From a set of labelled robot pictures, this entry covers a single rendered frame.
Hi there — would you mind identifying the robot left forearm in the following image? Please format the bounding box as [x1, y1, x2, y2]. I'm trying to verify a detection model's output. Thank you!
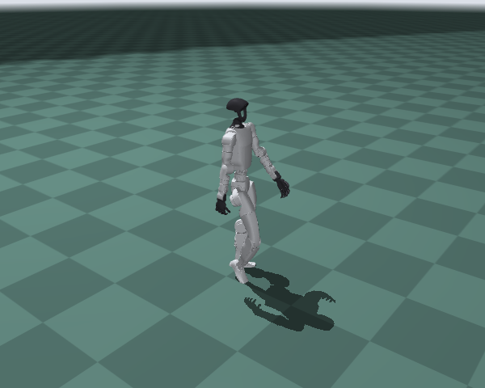
[260, 153, 277, 179]

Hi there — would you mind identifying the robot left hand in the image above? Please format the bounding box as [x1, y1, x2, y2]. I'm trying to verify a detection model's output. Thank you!
[273, 171, 289, 198]

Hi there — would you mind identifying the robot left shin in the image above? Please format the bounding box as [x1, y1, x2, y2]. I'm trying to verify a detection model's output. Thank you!
[234, 231, 248, 259]

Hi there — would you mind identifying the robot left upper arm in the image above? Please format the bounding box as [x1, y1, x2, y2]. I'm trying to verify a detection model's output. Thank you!
[247, 122, 267, 158]

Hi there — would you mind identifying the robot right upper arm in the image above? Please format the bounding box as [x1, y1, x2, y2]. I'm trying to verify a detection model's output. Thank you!
[221, 132, 236, 175]

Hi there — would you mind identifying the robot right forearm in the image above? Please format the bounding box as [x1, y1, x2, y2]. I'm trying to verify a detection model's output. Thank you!
[217, 165, 230, 200]

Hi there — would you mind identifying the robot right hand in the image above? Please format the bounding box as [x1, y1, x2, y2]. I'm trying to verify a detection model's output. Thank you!
[216, 194, 230, 215]

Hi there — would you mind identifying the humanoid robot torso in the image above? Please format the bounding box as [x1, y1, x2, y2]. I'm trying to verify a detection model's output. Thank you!
[225, 122, 253, 193]

